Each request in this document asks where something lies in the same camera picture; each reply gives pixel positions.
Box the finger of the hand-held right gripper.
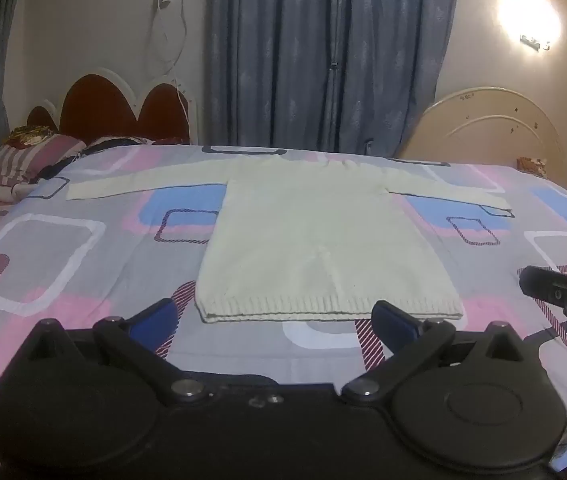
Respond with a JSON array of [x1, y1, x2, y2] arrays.
[[519, 265, 567, 307]]

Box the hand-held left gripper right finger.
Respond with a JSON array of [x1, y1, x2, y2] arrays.
[[341, 300, 527, 406]]

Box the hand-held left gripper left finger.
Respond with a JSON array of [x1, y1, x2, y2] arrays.
[[27, 298, 210, 406]]

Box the white knitted sweater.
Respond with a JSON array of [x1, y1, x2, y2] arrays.
[[66, 156, 514, 323]]

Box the pink blue patterned bedsheet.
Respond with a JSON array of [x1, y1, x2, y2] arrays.
[[0, 144, 567, 466]]

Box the orange patterned pillow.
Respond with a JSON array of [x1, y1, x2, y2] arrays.
[[516, 156, 549, 178]]

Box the dark cloth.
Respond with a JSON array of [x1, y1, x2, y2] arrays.
[[38, 136, 155, 181]]

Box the maroon striped pillow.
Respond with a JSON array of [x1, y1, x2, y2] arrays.
[[0, 132, 86, 186]]

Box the red scalloped headboard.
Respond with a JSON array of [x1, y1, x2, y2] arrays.
[[27, 67, 199, 146]]

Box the gold red patterned pillow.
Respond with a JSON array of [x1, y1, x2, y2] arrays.
[[10, 124, 59, 147]]

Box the wide blue curtain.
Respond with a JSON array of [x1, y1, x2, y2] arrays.
[[203, 0, 461, 158]]

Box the glowing wall lamp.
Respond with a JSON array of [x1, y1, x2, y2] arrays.
[[496, 0, 561, 53]]

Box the white charger cable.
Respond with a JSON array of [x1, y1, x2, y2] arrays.
[[144, 0, 190, 126]]

